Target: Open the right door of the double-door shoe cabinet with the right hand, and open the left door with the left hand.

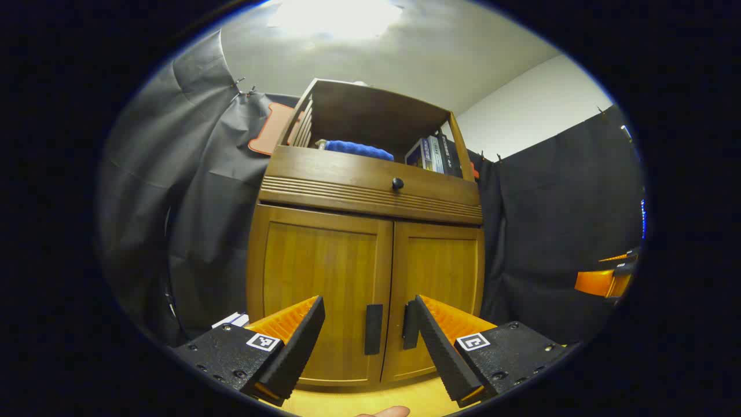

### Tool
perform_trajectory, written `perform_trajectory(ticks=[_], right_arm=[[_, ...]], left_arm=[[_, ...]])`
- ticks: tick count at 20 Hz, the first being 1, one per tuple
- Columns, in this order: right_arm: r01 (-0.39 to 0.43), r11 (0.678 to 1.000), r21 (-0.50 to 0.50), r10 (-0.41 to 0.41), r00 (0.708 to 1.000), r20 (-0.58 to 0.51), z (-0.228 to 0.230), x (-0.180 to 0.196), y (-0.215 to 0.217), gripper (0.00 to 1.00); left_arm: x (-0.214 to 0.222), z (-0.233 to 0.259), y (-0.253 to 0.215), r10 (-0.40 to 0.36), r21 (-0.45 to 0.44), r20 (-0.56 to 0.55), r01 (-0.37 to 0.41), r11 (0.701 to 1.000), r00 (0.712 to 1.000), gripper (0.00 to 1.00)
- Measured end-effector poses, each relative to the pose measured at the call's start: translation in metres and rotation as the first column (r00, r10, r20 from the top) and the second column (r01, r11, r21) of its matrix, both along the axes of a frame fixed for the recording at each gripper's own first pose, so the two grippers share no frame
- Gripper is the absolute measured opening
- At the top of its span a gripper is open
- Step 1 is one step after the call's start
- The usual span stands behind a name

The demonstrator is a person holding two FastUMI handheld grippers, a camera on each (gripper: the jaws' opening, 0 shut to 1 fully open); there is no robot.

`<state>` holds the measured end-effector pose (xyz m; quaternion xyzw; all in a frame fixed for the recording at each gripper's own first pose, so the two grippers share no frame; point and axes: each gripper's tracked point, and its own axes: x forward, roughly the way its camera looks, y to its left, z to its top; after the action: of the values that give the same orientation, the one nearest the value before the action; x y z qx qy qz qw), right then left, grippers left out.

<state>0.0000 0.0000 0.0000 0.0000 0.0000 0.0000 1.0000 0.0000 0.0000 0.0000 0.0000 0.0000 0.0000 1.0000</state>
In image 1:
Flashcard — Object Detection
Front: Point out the dark blue book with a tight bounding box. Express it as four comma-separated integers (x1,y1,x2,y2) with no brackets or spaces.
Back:
405,139,434,171

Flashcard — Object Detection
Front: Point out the black door handle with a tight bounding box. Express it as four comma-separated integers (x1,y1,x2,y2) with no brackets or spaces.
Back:
365,304,383,356
403,300,419,350

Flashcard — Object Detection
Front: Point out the white blue box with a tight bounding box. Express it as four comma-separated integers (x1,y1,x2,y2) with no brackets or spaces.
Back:
211,312,250,330

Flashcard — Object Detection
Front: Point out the wooden double-door shoe cabinet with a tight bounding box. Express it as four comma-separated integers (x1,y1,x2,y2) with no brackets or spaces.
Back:
246,78,486,389

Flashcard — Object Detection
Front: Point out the black left door handle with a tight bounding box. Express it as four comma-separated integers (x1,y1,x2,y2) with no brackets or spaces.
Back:
365,304,383,356

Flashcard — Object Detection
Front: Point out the wooden cabinet door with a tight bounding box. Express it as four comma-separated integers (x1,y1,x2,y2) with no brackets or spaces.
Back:
247,204,394,387
381,220,486,383

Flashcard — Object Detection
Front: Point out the black right door handle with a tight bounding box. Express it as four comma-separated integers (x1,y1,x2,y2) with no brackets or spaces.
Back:
403,300,419,350

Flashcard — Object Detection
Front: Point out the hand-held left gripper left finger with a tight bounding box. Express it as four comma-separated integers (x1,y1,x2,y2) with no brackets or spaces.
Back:
173,295,326,407

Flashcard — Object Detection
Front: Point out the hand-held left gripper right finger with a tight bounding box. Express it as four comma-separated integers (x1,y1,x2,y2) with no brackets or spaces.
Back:
414,294,571,408

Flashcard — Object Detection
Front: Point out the light grey book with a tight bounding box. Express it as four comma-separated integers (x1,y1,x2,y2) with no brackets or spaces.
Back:
427,135,445,174

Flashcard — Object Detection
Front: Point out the blue towel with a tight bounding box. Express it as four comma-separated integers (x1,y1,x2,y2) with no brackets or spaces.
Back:
316,139,395,162

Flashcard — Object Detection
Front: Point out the wooden cabinet drawer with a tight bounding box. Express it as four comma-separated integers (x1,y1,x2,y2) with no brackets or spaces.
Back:
259,145,483,225

